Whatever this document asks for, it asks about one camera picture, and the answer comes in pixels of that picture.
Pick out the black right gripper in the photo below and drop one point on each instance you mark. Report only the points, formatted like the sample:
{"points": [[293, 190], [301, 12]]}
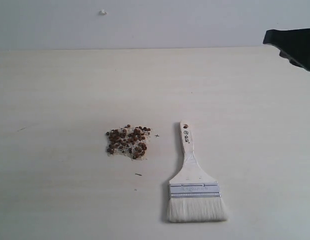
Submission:
{"points": [[293, 45]]}

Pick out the wooden paint brush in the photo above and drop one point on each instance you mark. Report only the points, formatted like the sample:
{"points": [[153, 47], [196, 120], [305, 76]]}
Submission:
{"points": [[194, 196]]}

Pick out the brown beads and crumbs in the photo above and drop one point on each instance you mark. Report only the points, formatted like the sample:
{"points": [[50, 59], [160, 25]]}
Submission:
{"points": [[129, 141]]}

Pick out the white wall hook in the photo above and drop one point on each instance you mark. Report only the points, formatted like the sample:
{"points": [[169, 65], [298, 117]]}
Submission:
{"points": [[102, 12]]}

